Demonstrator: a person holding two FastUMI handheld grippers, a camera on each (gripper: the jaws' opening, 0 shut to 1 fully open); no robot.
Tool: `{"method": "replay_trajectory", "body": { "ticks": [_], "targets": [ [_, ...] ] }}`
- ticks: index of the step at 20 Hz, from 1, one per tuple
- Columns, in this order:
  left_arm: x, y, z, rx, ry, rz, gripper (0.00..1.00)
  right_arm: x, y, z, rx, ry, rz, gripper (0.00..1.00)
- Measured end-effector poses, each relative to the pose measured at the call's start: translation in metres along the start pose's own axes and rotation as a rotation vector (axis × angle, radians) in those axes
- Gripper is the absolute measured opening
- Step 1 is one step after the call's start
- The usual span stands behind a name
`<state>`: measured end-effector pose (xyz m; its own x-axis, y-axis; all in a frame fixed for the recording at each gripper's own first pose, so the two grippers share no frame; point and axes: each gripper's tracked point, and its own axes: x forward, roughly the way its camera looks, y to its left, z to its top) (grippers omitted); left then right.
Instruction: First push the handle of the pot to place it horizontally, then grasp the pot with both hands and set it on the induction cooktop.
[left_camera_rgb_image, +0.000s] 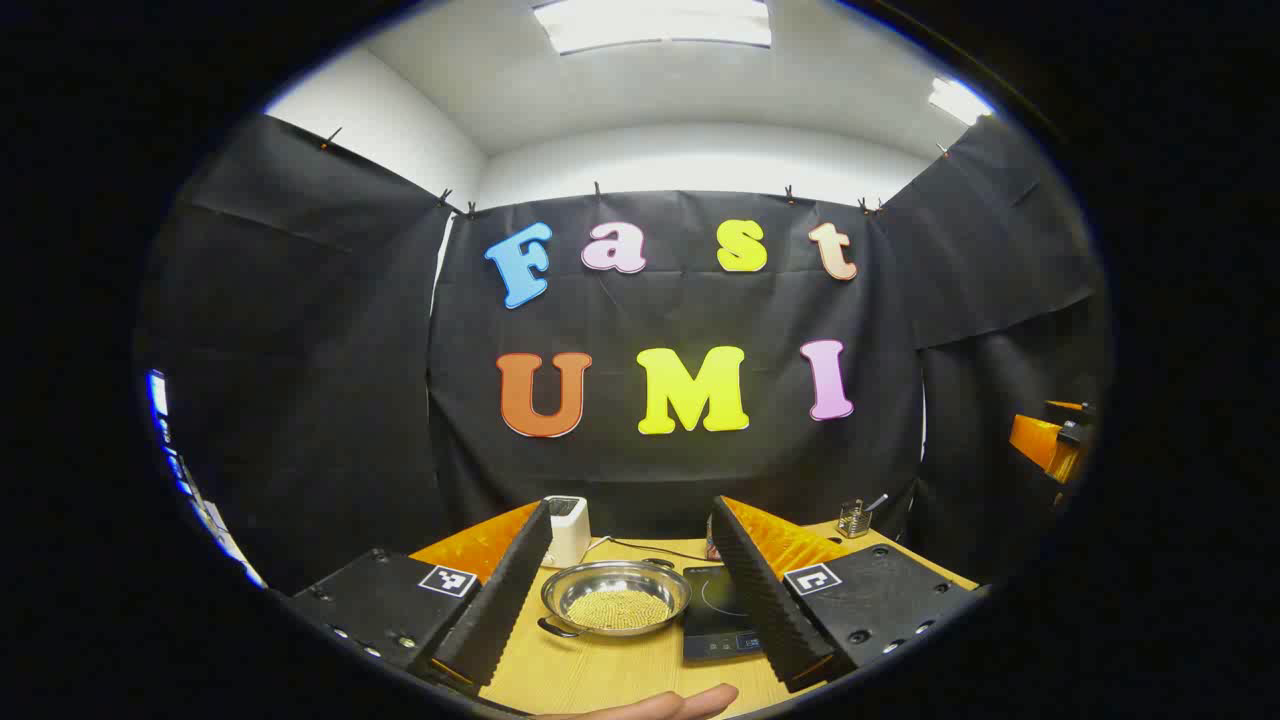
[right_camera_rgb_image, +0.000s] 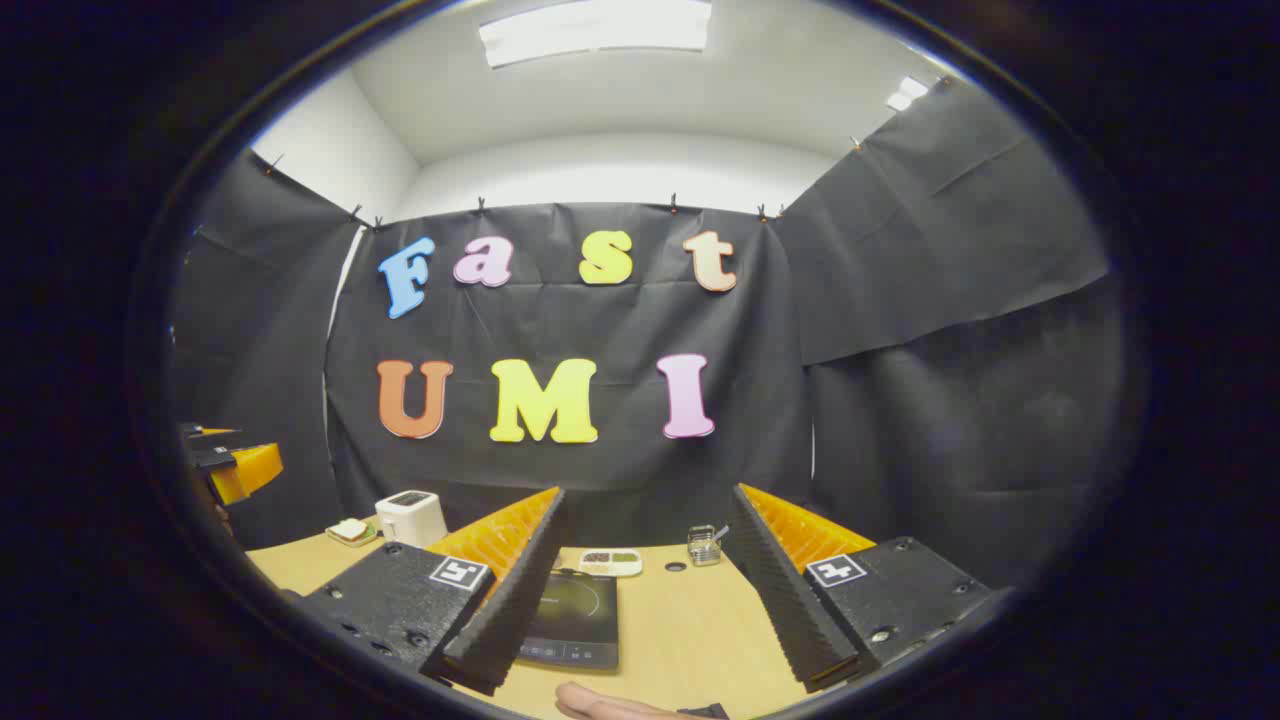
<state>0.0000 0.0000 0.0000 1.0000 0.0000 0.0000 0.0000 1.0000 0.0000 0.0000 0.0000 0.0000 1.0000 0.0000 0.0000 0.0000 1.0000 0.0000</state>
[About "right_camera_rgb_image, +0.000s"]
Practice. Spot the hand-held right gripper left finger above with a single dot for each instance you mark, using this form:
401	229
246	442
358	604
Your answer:
515	610

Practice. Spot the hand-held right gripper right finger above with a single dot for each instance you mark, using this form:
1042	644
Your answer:
780	600

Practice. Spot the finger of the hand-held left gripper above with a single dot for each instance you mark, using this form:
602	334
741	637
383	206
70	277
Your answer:
255	468
205	436

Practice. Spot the black induction cooktop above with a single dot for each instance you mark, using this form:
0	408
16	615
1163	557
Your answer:
582	612

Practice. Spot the small glass jar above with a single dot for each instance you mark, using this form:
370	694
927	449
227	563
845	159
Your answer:
704	547

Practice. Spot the white divided dish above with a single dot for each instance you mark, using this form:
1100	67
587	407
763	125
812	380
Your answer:
610	570

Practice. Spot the sandwich with lettuce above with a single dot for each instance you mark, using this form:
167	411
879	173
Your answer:
350	529

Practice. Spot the small sandwich plate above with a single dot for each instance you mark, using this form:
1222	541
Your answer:
350	542

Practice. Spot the white toaster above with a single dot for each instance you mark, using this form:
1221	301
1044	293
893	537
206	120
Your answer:
410	520

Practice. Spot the black backdrop cloth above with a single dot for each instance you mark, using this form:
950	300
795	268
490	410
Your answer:
900	400

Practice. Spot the small ceiling light panel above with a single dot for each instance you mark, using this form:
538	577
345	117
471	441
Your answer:
907	93

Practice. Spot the long ceiling light panel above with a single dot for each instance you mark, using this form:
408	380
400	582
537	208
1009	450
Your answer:
595	30

